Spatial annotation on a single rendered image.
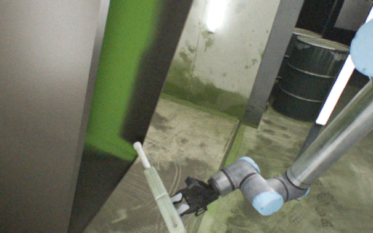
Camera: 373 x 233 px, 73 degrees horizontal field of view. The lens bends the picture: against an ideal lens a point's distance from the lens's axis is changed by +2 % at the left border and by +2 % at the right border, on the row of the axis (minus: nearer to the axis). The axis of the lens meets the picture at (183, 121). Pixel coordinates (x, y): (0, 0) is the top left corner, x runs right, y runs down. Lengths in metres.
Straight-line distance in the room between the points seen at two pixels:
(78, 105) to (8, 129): 0.20
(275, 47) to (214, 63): 0.59
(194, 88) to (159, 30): 1.82
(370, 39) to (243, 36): 2.00
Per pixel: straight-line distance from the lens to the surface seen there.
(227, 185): 0.94
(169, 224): 0.85
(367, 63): 0.60
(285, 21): 2.51
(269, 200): 0.89
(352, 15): 7.38
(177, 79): 2.84
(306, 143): 1.93
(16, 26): 0.52
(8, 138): 0.67
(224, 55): 2.61
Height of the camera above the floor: 1.30
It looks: 30 degrees down
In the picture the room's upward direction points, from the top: 10 degrees clockwise
